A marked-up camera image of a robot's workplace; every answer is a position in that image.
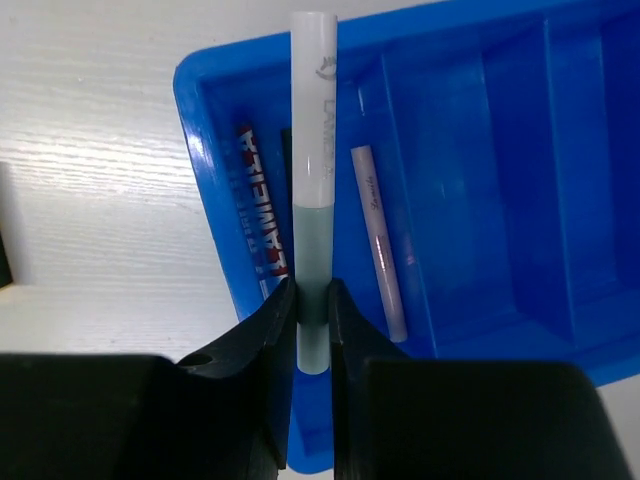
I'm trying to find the white blue makeup pen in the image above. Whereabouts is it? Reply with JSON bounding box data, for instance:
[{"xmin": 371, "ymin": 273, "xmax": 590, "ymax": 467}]
[{"xmin": 291, "ymin": 12, "xmax": 337, "ymax": 375}]

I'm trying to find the pink slim makeup tube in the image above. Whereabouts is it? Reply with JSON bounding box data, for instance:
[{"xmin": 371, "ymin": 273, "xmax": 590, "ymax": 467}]
[{"xmin": 351, "ymin": 145, "xmax": 408, "ymax": 343}]

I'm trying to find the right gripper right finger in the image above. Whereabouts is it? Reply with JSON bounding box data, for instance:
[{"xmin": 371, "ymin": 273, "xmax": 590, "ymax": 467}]
[{"xmin": 328, "ymin": 279, "xmax": 631, "ymax": 479}]

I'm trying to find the blue plastic organizer bin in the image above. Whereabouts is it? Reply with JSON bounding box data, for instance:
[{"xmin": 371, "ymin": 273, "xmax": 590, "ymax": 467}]
[{"xmin": 172, "ymin": 0, "xmax": 640, "ymax": 476}]

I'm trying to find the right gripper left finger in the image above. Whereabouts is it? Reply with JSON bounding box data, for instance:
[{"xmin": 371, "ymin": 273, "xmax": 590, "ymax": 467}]
[{"xmin": 1, "ymin": 279, "xmax": 296, "ymax": 479}]

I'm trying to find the red lip gloss tube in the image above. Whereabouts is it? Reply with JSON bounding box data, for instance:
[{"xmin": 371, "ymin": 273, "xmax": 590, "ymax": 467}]
[{"xmin": 236, "ymin": 123, "xmax": 289, "ymax": 299}]

